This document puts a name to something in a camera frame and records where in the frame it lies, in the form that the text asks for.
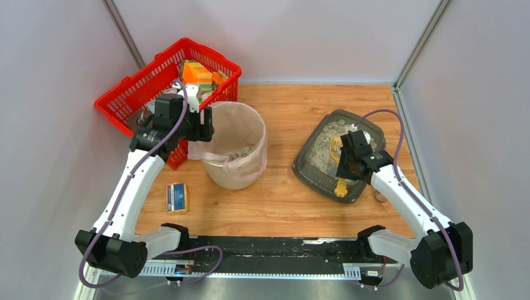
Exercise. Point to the red shopping basket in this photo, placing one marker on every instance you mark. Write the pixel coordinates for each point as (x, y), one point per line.
(134, 92)

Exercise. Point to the orange sponge stack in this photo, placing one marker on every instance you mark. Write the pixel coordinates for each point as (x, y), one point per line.
(193, 72)

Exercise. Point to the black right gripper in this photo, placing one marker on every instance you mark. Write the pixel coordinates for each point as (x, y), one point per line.
(344, 152)

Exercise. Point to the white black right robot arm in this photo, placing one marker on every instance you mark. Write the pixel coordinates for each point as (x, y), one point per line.
(440, 251)

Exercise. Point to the blue yellow sponge pack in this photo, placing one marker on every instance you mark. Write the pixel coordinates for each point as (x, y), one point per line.
(177, 198)

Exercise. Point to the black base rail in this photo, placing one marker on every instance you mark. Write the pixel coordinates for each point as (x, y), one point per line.
(257, 256)

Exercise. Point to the white bin with bag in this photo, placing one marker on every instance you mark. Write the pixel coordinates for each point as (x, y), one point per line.
(237, 154)

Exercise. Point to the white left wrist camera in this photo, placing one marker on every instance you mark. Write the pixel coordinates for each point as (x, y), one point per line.
(193, 92)

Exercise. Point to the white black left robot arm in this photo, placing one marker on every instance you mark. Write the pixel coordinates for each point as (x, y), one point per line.
(111, 244)

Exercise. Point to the drink can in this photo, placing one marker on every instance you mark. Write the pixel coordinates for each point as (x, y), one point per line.
(379, 197)

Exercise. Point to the grey litter box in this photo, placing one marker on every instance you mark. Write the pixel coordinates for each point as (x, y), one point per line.
(314, 165)

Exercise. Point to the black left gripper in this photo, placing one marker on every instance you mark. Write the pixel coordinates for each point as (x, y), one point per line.
(206, 124)

